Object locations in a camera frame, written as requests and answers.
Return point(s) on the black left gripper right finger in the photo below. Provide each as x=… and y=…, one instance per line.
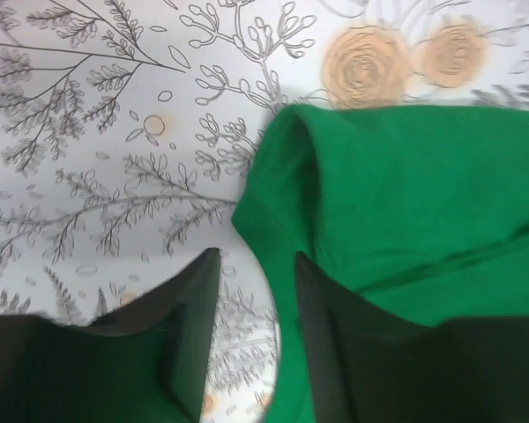
x=368, y=365

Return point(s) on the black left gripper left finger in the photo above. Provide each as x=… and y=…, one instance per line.
x=143, y=362

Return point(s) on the green t shirt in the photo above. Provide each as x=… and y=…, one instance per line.
x=423, y=211

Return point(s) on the floral patterned table mat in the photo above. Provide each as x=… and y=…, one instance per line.
x=135, y=134

